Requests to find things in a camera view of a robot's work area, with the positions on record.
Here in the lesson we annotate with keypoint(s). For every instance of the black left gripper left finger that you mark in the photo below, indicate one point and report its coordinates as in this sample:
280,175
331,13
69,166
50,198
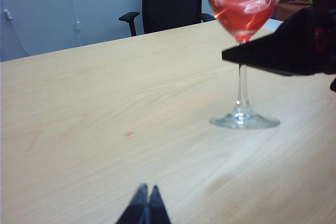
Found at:
137,205

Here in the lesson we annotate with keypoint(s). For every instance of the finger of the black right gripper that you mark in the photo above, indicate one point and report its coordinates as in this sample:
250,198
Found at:
283,48

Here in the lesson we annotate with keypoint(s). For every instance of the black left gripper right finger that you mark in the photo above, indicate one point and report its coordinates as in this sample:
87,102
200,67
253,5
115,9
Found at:
157,205

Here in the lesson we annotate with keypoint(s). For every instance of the wine glass with red liquid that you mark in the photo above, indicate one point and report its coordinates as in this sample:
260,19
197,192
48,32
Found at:
242,11

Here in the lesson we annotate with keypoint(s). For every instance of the brown cloth bundle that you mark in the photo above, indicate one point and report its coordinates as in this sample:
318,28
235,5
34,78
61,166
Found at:
291,7

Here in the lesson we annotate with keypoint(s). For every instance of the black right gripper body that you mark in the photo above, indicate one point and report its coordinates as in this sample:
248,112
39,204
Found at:
326,40

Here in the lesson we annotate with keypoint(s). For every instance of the black office chair with headrest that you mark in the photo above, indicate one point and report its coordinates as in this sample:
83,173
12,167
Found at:
172,1

